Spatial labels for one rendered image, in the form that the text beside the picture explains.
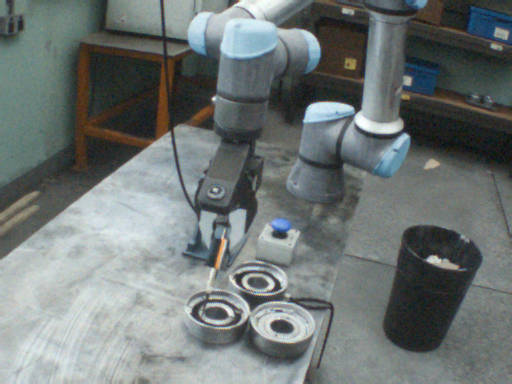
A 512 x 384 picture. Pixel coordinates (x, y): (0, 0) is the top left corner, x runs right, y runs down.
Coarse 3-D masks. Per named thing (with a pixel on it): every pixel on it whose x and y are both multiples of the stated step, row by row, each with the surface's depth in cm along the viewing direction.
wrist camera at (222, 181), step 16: (224, 144) 81; (240, 144) 81; (224, 160) 79; (240, 160) 79; (208, 176) 78; (224, 176) 78; (240, 176) 78; (208, 192) 76; (224, 192) 76; (208, 208) 76; (224, 208) 75
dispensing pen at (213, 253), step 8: (224, 224) 89; (224, 232) 89; (216, 240) 87; (216, 248) 87; (208, 256) 87; (216, 256) 87; (208, 264) 87; (216, 272) 88; (208, 280) 88; (208, 288) 88; (208, 296) 88
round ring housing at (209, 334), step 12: (192, 300) 92; (228, 300) 94; (240, 300) 93; (204, 312) 90; (216, 312) 92; (228, 312) 91; (192, 324) 86; (204, 324) 85; (240, 324) 87; (204, 336) 86; (216, 336) 86; (228, 336) 86
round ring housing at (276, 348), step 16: (272, 304) 93; (288, 304) 93; (256, 320) 90; (272, 320) 90; (288, 320) 91; (304, 320) 91; (256, 336) 86; (288, 336) 87; (272, 352) 85; (288, 352) 85
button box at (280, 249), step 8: (264, 232) 113; (272, 232) 112; (288, 232) 114; (296, 232) 114; (264, 240) 110; (272, 240) 110; (280, 240) 111; (288, 240) 111; (296, 240) 112; (264, 248) 111; (272, 248) 110; (280, 248) 110; (288, 248) 109; (256, 256) 112; (264, 256) 111; (272, 256) 111; (280, 256) 110; (288, 256) 110; (288, 264) 111
